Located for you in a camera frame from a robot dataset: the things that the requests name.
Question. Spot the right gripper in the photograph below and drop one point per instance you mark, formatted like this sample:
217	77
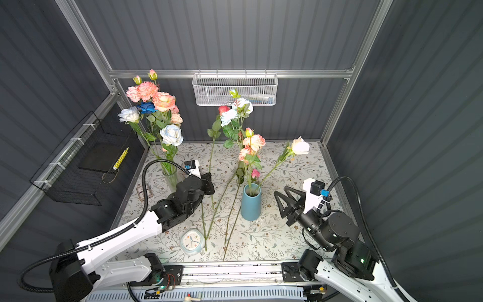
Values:
294	214

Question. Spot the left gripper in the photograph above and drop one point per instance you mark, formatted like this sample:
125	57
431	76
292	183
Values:
205	182

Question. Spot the teal ceramic vase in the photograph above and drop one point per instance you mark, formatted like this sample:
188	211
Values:
251	202

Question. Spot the clear ribbed glass vase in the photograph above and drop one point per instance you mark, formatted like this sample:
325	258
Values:
172	177

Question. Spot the coral pink rose stem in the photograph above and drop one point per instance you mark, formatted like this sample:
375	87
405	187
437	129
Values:
215	131

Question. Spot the cream rose stem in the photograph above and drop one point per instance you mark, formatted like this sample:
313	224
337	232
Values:
292	149

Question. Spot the white blue rose stem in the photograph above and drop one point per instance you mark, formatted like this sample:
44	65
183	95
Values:
171	138

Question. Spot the pink carnation spray stem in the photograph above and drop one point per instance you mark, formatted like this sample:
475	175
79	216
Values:
249	157

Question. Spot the white rose spray stem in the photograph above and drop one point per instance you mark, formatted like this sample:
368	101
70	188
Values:
232	122

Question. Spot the pink peony spray stem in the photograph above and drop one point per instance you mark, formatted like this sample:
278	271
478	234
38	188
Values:
132	92

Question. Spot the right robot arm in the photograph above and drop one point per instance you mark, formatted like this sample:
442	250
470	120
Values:
339	258

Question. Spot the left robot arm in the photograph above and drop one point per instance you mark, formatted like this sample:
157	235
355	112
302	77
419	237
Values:
75	276

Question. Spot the pile of artificial flowers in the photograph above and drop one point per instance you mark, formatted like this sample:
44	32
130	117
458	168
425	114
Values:
230	236

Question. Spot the small round alarm clock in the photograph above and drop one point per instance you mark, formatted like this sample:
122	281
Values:
192	242

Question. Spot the yellow marker in basket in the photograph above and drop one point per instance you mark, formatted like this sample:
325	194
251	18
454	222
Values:
120	159

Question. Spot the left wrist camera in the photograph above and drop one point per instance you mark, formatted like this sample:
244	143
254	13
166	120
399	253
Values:
192	167

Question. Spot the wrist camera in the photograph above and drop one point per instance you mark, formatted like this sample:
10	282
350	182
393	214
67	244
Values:
192	167
317	197

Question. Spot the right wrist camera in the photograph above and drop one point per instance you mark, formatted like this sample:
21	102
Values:
317	197

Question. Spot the aluminium mounting rail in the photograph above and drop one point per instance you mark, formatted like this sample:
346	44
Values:
234	272

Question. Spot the white wire mesh basket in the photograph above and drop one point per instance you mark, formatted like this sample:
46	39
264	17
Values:
220	90

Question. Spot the black wire basket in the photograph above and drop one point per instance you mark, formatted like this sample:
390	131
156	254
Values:
81	173

